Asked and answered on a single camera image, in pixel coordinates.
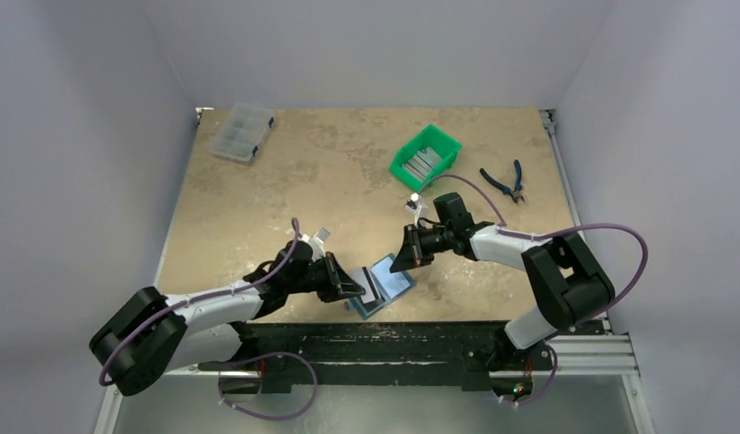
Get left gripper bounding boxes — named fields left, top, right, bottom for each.
left=286, top=250, right=364, bottom=303

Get single credit card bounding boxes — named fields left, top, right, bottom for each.
left=350, top=267, right=383, bottom=305

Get blue card holder wallet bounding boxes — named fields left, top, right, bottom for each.
left=346, top=253, right=415, bottom=320

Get stack of credit cards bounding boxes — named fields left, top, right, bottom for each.
left=402, top=147, right=441, bottom=183

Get green plastic bin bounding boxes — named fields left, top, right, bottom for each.
left=389, top=125, right=462, bottom=193

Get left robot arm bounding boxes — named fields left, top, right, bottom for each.
left=89, top=241, right=365, bottom=396

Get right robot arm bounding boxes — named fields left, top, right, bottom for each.
left=390, top=193, right=615, bottom=368

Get clear plastic organizer box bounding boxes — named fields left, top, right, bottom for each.
left=209, top=102, right=276, bottom=165

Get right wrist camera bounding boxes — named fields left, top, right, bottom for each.
left=404, top=193, right=429, bottom=225

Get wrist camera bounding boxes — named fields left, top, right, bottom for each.
left=404, top=193, right=429, bottom=225
left=300, top=228, right=330, bottom=250

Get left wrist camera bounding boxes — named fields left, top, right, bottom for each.
left=300, top=228, right=330, bottom=250

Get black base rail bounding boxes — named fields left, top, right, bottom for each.
left=199, top=320, right=605, bottom=395

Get blue handled pliers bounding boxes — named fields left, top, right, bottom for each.
left=479, top=159, right=526, bottom=203

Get aluminium frame rail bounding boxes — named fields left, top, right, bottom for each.
left=549, top=313, right=639, bottom=376

